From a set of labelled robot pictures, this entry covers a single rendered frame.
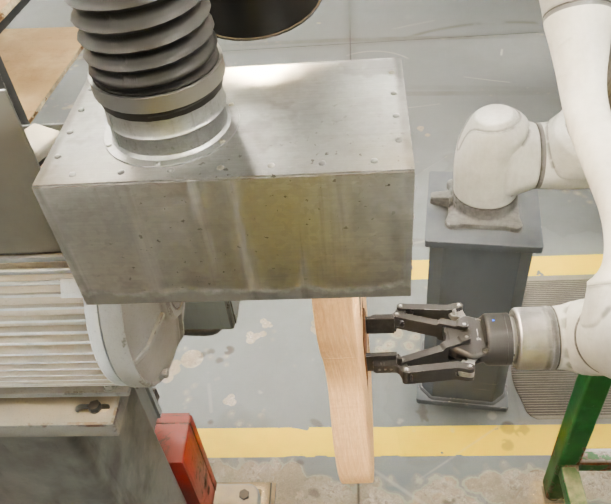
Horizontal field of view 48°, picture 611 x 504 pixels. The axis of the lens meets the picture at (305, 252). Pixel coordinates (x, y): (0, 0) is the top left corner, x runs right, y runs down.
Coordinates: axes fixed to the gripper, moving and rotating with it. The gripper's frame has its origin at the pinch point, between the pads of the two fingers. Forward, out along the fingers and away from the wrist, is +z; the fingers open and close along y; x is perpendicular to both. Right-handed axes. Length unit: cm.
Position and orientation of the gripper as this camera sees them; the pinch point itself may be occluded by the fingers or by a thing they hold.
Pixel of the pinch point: (367, 342)
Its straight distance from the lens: 100.3
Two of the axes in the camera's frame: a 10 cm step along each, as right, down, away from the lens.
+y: 0.5, -6.1, 7.9
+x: -0.9, -7.9, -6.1
